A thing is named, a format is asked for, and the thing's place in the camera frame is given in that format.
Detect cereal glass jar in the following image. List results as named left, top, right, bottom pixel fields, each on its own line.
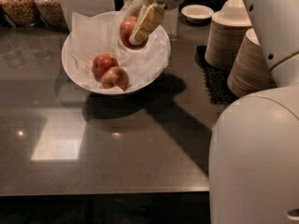
left=0, top=0, right=40, bottom=26
left=34, top=0, right=66, bottom=27

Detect left clear sign holder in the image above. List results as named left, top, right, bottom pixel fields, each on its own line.
left=54, top=0, right=116, bottom=32

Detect black mesh mat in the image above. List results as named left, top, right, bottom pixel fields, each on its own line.
left=194, top=46, right=237, bottom=105

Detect front stack paper bowls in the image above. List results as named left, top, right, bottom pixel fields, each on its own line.
left=227, top=28, right=276, bottom=97

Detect left cereal glass jar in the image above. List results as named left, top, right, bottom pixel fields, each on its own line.
left=0, top=0, right=40, bottom=26

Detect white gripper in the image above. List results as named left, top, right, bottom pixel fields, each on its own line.
left=124, top=0, right=185, bottom=46

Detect white paper liner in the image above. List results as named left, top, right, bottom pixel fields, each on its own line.
left=69, top=2, right=172, bottom=94

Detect small white bowl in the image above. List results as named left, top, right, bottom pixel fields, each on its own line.
left=181, top=5, right=214, bottom=24

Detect large white bowl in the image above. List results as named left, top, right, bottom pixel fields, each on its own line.
left=61, top=10, right=172, bottom=96

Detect red apple front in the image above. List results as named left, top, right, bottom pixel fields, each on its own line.
left=101, top=66, right=129, bottom=91

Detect back stack paper bowls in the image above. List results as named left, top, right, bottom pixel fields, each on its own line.
left=205, top=0, right=252, bottom=71

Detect stack paper bowls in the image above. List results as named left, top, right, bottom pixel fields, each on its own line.
left=227, top=28, right=276, bottom=97
left=205, top=0, right=252, bottom=71

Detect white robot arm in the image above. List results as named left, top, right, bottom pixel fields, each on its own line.
left=208, top=0, right=299, bottom=224

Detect right cereal glass jar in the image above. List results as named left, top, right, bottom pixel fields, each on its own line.
left=34, top=0, right=66, bottom=27

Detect red apple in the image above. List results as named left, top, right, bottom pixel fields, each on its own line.
left=92, top=53, right=119, bottom=77
left=101, top=66, right=129, bottom=91
left=120, top=16, right=147, bottom=49

